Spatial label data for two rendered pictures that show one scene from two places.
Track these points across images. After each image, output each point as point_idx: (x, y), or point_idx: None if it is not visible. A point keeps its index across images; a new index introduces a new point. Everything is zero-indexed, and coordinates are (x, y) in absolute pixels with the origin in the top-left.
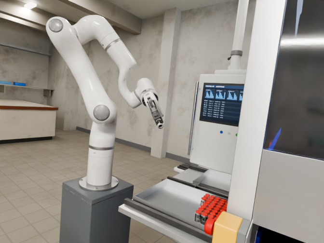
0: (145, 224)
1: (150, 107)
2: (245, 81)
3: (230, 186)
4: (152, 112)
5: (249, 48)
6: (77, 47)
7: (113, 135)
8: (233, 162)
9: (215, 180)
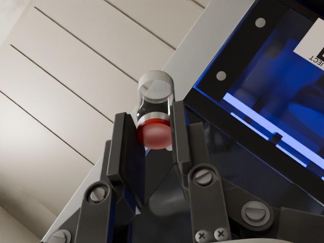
0: None
1: (58, 228)
2: (99, 158)
3: (195, 22)
4: (101, 187)
5: (73, 195)
6: None
7: None
8: (171, 56)
9: None
